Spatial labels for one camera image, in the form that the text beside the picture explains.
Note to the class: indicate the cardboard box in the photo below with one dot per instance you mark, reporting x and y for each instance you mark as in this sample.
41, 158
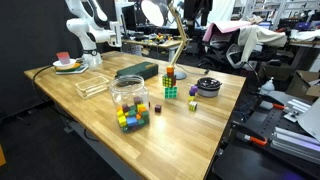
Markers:
305, 85

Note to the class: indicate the small Rubik's cube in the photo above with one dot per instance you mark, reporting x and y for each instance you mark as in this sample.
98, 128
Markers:
193, 105

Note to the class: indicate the clear acrylic box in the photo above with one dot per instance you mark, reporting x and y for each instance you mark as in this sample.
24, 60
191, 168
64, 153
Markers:
91, 87

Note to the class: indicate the orange block on stack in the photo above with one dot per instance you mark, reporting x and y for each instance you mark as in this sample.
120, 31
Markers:
170, 71

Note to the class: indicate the dark Rubik's cube middle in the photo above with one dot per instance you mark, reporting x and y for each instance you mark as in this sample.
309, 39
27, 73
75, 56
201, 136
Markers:
168, 81

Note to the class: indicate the dark purple wooden block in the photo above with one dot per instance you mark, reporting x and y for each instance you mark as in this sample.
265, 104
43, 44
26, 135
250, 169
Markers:
158, 108

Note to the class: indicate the black office chair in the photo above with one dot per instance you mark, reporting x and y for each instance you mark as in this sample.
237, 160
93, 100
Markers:
222, 50

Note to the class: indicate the stack of colourful plates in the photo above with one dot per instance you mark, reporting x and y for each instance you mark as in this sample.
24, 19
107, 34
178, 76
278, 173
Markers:
74, 67

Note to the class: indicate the clear plastic jar of blocks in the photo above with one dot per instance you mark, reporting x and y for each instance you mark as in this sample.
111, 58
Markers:
131, 99

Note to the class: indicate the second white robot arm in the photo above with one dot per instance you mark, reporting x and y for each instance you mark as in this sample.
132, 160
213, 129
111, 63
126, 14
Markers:
91, 26

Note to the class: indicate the orange handled tool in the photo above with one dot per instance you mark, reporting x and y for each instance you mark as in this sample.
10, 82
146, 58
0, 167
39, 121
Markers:
260, 140

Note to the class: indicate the violet block on yellow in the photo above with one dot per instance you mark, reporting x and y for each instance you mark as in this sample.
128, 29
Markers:
193, 90

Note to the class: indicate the small yellow block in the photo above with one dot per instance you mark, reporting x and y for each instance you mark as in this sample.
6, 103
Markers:
191, 98

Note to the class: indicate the pink red cup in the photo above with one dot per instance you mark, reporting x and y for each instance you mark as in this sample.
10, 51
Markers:
63, 57

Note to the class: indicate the black and grey round bowl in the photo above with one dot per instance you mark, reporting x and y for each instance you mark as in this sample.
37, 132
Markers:
208, 87

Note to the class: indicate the dark green flat case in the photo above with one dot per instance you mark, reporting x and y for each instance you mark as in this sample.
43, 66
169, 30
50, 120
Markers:
145, 69

